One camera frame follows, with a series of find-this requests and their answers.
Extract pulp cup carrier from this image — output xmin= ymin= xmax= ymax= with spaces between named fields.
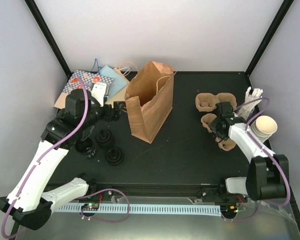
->
xmin=200 ymin=113 xmax=236 ymax=152
xmin=195 ymin=92 xmax=237 ymax=112

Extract brown paper bag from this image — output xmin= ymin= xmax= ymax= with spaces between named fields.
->
xmin=124 ymin=61 xmax=175 ymax=144

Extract black lid stack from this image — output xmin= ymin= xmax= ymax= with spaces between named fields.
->
xmin=95 ymin=129 xmax=115 ymax=150
xmin=105 ymin=147 xmax=124 ymax=166

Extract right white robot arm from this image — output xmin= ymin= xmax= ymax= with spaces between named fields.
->
xmin=208 ymin=102 xmax=291 ymax=206

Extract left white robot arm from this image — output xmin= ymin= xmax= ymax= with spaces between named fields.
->
xmin=0 ymin=89 xmax=125 ymax=230

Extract tan paper bag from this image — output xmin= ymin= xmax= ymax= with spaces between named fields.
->
xmin=106 ymin=67 xmax=131 ymax=106

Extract white straws in holder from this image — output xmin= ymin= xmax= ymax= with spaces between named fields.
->
xmin=236 ymin=87 xmax=264 ymax=121

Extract left paper cup stack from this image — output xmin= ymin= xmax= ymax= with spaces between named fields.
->
xmin=80 ymin=125 xmax=95 ymax=141

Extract paper cup stack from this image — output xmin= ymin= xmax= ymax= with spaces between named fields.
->
xmin=250 ymin=115 xmax=278 ymax=143
xmin=80 ymin=125 xmax=95 ymax=141

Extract light blue paper bag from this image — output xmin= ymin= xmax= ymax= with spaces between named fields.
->
xmin=91 ymin=58 xmax=130 ymax=101

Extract blue checkered paper bag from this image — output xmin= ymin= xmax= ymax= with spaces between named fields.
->
xmin=54 ymin=70 xmax=115 ymax=109

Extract black sleeved paper cup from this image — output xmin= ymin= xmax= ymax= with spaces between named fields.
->
xmin=74 ymin=137 xmax=96 ymax=159

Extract right paper cup stack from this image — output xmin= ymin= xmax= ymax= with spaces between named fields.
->
xmin=250 ymin=115 xmax=278 ymax=143

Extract small circuit board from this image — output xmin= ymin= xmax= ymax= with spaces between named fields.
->
xmin=81 ymin=203 xmax=100 ymax=211

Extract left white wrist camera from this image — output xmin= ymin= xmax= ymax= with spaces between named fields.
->
xmin=91 ymin=82 xmax=110 ymax=107

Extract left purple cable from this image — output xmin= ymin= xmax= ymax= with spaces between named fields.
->
xmin=1 ymin=77 xmax=90 ymax=238

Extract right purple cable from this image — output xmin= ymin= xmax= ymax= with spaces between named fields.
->
xmin=233 ymin=97 xmax=291 ymax=207

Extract front purple cable loop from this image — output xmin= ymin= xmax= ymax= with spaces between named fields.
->
xmin=79 ymin=188 xmax=131 ymax=223

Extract light blue cable duct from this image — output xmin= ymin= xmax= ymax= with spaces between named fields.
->
xmin=56 ymin=202 xmax=221 ymax=217

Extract left black frame post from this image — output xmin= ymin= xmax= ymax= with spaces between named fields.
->
xmin=24 ymin=0 xmax=72 ymax=79

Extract black frame post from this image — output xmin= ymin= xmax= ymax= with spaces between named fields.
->
xmin=245 ymin=0 xmax=294 ymax=77
xmin=24 ymin=0 xmax=72 ymax=79

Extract right black frame post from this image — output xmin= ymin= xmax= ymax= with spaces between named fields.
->
xmin=245 ymin=0 xmax=294 ymax=77

